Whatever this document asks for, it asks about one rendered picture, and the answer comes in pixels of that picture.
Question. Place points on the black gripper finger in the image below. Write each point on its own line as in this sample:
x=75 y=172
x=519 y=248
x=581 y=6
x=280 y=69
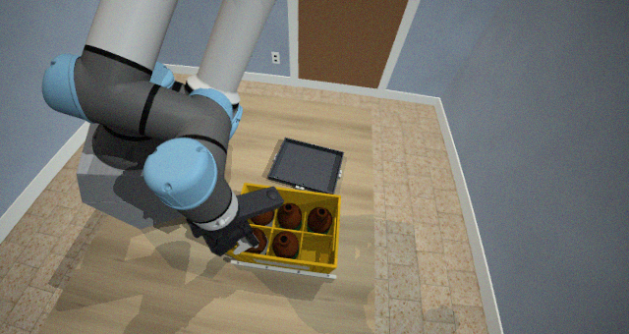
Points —
x=246 y=243

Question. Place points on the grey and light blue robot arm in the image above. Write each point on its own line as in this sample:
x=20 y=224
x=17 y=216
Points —
x=110 y=84

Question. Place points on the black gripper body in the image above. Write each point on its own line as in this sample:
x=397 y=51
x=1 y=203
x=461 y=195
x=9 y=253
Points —
x=221 y=242

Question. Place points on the yellow divided crate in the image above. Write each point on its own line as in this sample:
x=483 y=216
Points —
x=316 y=250

